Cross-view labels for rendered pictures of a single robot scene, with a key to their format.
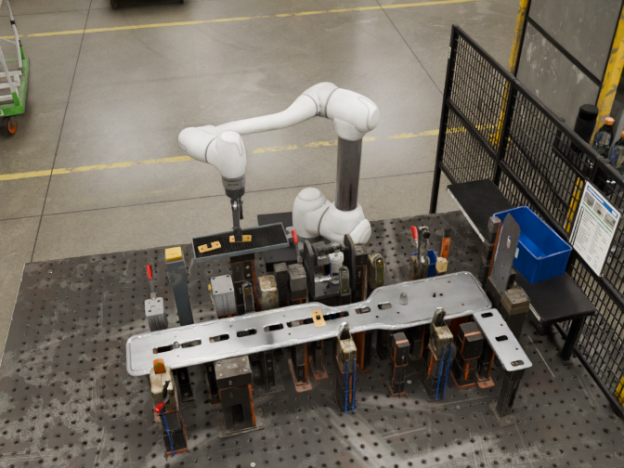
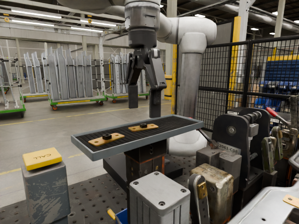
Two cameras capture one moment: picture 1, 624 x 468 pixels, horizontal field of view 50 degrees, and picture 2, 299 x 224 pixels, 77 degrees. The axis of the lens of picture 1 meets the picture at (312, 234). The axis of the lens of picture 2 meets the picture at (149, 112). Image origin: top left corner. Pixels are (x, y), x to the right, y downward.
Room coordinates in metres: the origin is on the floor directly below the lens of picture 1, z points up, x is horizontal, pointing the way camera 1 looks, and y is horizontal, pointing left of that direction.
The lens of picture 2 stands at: (1.54, 0.50, 1.32)
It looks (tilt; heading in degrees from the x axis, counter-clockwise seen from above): 13 degrees down; 334
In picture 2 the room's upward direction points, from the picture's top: straight up
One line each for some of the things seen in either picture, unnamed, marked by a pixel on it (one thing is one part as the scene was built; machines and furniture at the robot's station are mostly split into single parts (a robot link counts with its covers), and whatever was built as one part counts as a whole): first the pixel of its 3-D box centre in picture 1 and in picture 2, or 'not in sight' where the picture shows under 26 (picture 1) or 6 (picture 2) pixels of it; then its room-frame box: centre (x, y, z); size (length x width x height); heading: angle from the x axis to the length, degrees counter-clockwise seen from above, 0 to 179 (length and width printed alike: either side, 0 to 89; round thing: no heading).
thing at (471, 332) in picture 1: (466, 356); not in sight; (1.68, -0.59, 0.84); 0.11 x 0.10 x 0.28; 13
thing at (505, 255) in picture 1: (504, 253); not in sight; (1.89, -0.73, 1.17); 0.12 x 0.01 x 0.34; 13
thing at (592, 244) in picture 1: (594, 228); not in sight; (1.87, -1.03, 1.30); 0.23 x 0.02 x 0.31; 13
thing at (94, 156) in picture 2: (240, 241); (145, 130); (2.01, 0.28, 1.16); 0.37 x 0.14 x 0.02; 103
